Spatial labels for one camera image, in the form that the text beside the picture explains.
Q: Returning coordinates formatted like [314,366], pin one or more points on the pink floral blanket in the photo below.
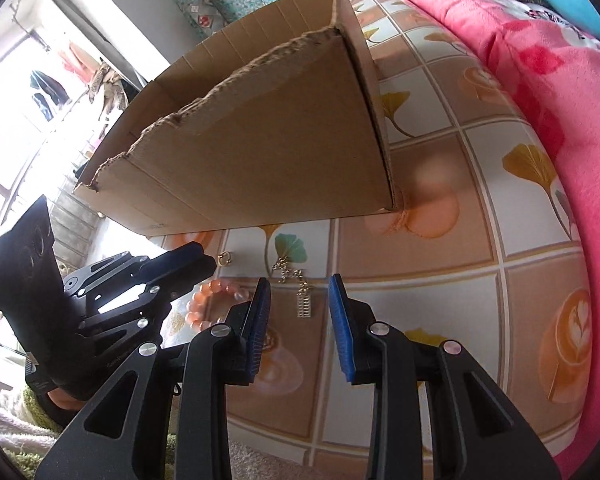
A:
[552,71]

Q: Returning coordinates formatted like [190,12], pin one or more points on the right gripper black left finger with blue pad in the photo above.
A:
[121,432]

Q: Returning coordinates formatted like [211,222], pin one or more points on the brown cardboard box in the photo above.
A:
[276,118]

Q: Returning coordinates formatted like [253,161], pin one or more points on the patterned rolled cushion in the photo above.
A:
[208,16]

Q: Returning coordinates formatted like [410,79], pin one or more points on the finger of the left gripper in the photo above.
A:
[185,265]

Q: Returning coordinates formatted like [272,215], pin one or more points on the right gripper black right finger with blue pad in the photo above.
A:
[476,431]

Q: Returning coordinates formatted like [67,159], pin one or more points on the ginkgo pattern bed sheet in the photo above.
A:
[484,250]

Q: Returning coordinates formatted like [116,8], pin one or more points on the gold rectangular pendant earring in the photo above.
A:
[286,274]

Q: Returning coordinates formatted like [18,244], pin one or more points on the small gold ring earring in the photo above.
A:
[224,258]

